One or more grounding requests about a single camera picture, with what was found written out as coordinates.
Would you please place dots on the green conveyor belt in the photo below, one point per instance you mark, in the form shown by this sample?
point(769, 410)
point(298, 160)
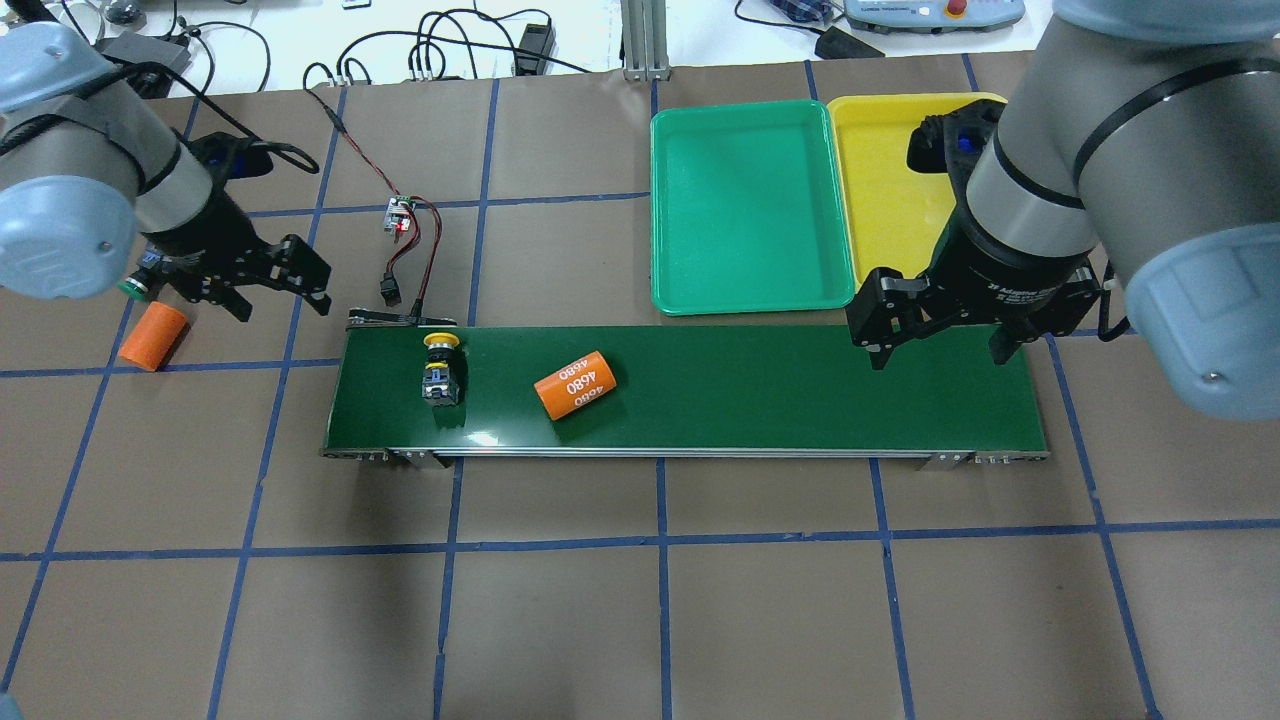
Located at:
point(688, 391)

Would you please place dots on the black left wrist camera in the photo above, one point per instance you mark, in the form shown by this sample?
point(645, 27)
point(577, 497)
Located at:
point(228, 158)

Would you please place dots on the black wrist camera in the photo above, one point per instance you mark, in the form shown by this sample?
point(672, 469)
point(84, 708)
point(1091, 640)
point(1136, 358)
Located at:
point(952, 143)
point(228, 158)

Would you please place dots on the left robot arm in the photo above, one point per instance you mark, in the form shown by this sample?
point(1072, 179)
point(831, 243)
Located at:
point(98, 191)

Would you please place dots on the plain orange cylinder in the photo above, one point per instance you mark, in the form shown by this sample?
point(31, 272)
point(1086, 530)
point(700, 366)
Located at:
point(153, 338)

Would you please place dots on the green plastic tray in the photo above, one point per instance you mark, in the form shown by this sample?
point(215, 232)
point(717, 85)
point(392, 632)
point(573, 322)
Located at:
point(747, 211)

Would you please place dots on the orange cylinder with 4680 print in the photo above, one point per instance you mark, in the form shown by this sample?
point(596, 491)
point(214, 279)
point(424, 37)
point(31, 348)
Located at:
point(575, 385)

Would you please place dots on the teach pendant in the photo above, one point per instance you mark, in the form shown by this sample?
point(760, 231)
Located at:
point(932, 17)

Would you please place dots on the yellow push button switch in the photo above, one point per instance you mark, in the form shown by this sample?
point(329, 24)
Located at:
point(442, 375)

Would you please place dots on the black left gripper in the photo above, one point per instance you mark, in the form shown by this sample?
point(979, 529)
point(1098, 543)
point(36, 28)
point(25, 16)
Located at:
point(203, 238)

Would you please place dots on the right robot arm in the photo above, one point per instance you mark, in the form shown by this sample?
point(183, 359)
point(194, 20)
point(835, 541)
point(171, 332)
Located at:
point(1140, 147)

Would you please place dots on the black power adapter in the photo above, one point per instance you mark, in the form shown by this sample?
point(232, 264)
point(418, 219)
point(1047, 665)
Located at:
point(536, 44)

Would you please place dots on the small controller circuit board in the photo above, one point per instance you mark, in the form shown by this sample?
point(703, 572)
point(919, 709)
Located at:
point(398, 216)

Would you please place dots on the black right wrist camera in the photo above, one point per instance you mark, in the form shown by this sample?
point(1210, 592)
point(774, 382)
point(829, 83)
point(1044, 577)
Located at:
point(952, 143)

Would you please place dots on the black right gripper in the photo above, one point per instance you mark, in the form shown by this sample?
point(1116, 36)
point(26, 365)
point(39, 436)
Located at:
point(1005, 265)

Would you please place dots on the aluminium frame post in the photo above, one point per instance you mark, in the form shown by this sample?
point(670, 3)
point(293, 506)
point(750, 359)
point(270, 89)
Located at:
point(644, 46)

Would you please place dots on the yellow plastic tray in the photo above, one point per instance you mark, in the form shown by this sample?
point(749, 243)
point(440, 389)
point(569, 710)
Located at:
point(894, 214)

